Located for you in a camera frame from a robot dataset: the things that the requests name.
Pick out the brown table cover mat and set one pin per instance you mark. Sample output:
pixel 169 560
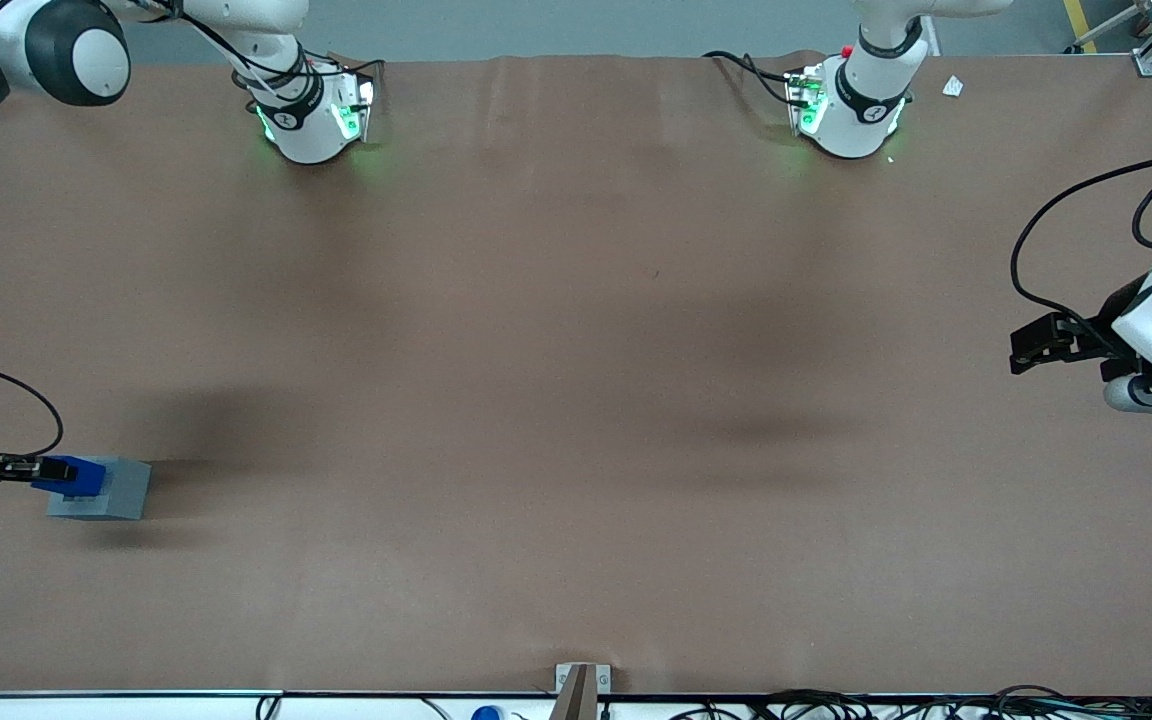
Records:
pixel 576 400

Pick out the aluminium profile frame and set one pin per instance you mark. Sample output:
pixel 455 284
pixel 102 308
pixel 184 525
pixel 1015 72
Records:
pixel 1149 62

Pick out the white paper scrap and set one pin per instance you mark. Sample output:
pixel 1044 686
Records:
pixel 953 87

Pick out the blue square plastic part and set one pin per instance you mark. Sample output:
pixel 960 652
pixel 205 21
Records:
pixel 76 475

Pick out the gray square base block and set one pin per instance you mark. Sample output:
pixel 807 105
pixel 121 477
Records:
pixel 121 490

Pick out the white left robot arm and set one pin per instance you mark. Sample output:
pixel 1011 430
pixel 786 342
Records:
pixel 851 110

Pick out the small blue round object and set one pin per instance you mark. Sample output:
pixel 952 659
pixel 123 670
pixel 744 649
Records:
pixel 486 714

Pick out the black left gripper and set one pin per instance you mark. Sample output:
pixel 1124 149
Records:
pixel 1108 321

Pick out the metal bracket with wooden post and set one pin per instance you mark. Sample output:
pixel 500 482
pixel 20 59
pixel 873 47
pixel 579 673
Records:
pixel 581 685

